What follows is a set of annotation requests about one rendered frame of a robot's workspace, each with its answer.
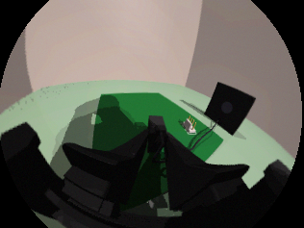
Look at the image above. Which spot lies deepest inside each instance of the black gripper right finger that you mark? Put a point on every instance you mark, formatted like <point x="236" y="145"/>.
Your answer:
<point x="187" y="176"/>

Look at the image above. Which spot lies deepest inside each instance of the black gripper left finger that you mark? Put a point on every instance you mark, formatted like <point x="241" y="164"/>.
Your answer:
<point x="119" y="166"/>

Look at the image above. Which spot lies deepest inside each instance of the green circuit board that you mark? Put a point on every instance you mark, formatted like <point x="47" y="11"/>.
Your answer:
<point x="122" y="116"/>

